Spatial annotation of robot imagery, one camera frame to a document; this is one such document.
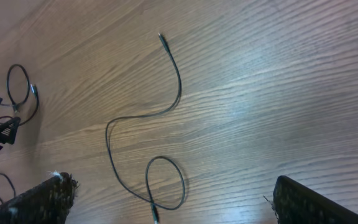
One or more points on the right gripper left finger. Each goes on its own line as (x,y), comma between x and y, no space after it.
(49,202)

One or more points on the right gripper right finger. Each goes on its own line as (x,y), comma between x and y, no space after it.
(294,203)

